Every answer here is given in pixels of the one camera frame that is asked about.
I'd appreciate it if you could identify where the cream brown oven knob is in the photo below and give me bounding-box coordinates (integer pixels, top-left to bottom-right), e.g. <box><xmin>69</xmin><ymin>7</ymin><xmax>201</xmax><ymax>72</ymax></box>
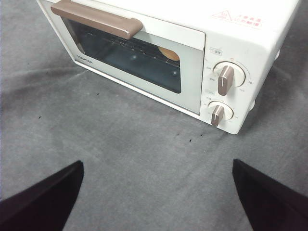
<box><xmin>213</xmin><ymin>62</ymin><xmax>246</xmax><ymax>95</ymax></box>
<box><xmin>208</xmin><ymin>100</ymin><xmax>234</xmax><ymax>128</ymax></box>

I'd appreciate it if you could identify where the cream Toshiba toaster oven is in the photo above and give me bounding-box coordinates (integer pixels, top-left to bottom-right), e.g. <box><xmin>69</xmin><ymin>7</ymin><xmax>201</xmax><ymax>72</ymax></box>
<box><xmin>36</xmin><ymin>0</ymin><xmax>308</xmax><ymax>135</ymax></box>

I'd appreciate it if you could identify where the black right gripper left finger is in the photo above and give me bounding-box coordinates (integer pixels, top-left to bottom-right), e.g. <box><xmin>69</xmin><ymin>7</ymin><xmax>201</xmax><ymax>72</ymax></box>
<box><xmin>0</xmin><ymin>160</ymin><xmax>84</xmax><ymax>231</ymax></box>

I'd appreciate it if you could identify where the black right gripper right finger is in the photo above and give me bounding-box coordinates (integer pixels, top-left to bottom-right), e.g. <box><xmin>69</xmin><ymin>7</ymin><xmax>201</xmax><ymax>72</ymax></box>
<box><xmin>232</xmin><ymin>158</ymin><xmax>308</xmax><ymax>231</ymax></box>

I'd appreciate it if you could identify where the golden twisted bread loaf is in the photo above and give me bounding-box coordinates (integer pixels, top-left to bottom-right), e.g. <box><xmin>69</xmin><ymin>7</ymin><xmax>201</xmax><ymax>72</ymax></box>
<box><xmin>158</xmin><ymin>46</ymin><xmax>180</xmax><ymax>62</ymax></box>

